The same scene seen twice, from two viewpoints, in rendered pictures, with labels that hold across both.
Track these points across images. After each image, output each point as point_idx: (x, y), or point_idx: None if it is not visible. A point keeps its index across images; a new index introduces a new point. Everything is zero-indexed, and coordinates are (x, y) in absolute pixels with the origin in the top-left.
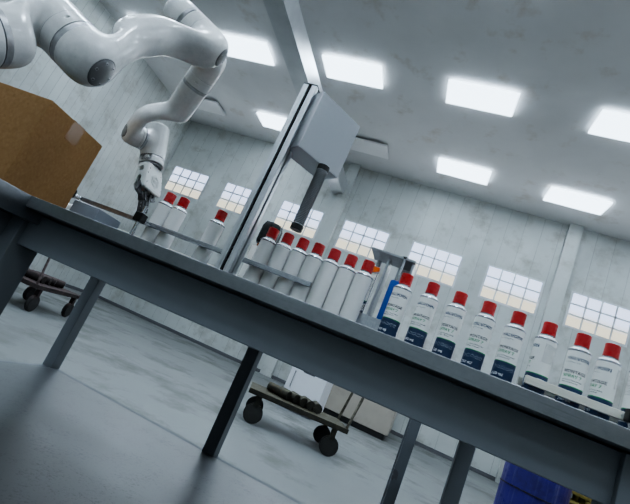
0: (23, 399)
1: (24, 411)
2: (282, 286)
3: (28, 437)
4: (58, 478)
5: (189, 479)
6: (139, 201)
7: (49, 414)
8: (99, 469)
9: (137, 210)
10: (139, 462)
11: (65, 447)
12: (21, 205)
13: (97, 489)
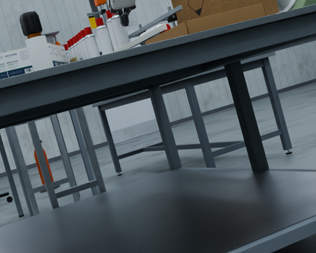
0: (146, 244)
1: (156, 233)
2: None
3: (169, 216)
4: (168, 204)
5: (59, 236)
6: (128, 16)
7: (131, 240)
8: (134, 217)
9: (128, 24)
10: (90, 232)
11: (146, 220)
12: None
13: (149, 207)
